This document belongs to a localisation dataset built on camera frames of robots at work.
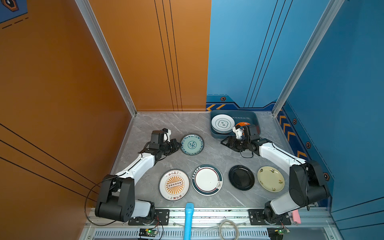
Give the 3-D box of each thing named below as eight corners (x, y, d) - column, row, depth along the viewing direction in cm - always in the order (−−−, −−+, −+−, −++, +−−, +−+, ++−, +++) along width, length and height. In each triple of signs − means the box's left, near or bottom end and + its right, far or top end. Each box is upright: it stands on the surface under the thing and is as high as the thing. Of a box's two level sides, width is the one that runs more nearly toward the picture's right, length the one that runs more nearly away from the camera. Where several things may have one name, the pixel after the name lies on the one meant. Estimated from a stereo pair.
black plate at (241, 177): (230, 190, 84) (231, 188, 82) (227, 166, 93) (228, 164, 91) (255, 190, 84) (256, 188, 82) (249, 166, 93) (251, 164, 91)
